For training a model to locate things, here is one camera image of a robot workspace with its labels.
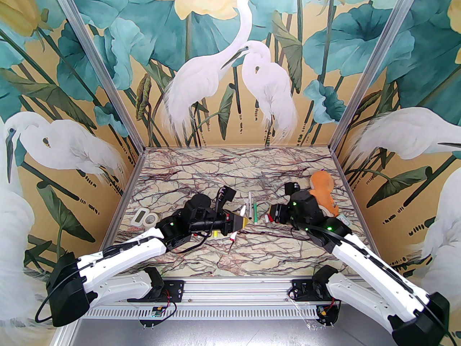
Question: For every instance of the red marker pen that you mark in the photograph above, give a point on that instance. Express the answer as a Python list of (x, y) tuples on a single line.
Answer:
[(245, 209)]

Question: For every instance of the slim white red pen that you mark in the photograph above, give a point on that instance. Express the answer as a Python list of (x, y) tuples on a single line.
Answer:
[(234, 235)]

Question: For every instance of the green pen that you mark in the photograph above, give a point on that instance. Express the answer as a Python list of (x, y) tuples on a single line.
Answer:
[(255, 211)]

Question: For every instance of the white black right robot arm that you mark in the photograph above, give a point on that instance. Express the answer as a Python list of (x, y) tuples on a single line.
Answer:
[(363, 258)]

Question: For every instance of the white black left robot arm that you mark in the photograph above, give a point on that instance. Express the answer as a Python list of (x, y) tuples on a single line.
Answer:
[(126, 251)]

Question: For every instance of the orange plush toy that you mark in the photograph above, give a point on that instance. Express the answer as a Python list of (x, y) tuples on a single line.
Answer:
[(320, 189)]

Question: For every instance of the small green white card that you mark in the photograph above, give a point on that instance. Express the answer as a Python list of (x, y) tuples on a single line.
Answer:
[(345, 221)]

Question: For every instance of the white tape roll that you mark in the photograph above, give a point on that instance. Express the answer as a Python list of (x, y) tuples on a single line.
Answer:
[(152, 226)]

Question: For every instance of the white digital timer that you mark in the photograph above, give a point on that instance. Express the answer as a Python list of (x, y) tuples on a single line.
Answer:
[(140, 217)]

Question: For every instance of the perforated metal strip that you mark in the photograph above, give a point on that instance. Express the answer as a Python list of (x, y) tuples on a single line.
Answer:
[(234, 313)]

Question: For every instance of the green circuit board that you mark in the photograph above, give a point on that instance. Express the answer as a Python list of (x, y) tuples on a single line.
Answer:
[(156, 312)]

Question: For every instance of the circuit board yellow connector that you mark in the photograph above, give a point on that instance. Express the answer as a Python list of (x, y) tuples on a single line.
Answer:
[(323, 313)]

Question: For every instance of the grey metal base sheet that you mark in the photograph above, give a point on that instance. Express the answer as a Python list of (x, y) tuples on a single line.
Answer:
[(234, 333)]

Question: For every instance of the aluminium table side rail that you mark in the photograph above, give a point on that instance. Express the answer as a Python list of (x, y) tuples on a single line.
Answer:
[(345, 180), (130, 180)]

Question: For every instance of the aluminium table edge rail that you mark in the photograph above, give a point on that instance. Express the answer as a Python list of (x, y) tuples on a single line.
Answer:
[(234, 290)]

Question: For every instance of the aluminium frame post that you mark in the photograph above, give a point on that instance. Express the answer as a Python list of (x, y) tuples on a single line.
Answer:
[(374, 61), (97, 60)]

